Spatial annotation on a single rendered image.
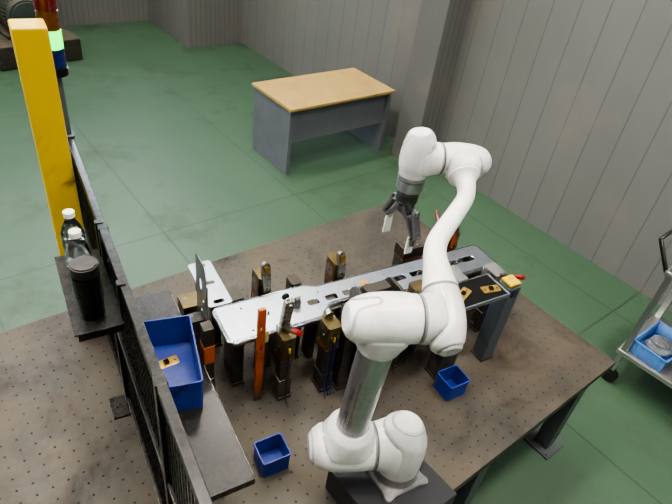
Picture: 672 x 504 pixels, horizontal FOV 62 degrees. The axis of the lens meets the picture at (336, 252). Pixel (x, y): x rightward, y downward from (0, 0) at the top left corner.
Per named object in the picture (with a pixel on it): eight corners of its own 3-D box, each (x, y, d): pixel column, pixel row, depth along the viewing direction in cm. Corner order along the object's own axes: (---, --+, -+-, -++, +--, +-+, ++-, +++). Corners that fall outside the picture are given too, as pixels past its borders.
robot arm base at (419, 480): (437, 479, 196) (441, 470, 193) (387, 505, 185) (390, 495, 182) (406, 440, 209) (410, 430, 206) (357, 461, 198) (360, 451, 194)
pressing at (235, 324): (471, 241, 286) (472, 239, 285) (501, 267, 271) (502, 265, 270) (209, 310, 224) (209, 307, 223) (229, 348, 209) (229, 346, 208)
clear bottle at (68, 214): (88, 257, 173) (78, 203, 161) (92, 270, 169) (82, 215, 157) (65, 262, 170) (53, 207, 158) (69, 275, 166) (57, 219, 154)
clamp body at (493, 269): (473, 317, 284) (494, 261, 262) (489, 333, 276) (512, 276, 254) (462, 321, 280) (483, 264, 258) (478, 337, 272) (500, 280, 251)
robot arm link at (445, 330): (468, 280, 148) (419, 278, 145) (482, 344, 138) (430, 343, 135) (450, 302, 158) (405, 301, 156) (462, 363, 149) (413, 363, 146)
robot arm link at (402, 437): (424, 483, 188) (441, 440, 176) (372, 485, 184) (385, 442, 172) (412, 442, 201) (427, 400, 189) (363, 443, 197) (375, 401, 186)
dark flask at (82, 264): (104, 301, 159) (95, 251, 148) (110, 318, 154) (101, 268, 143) (76, 308, 156) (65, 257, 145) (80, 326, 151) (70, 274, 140)
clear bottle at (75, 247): (94, 277, 166) (84, 222, 154) (99, 290, 162) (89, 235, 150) (71, 282, 164) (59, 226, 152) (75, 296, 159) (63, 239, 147)
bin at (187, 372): (191, 340, 205) (190, 314, 197) (204, 407, 182) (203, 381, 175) (144, 347, 199) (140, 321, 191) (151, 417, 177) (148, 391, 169)
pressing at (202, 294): (199, 319, 217) (196, 250, 197) (208, 340, 209) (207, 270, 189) (197, 320, 217) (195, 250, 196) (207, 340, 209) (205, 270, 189)
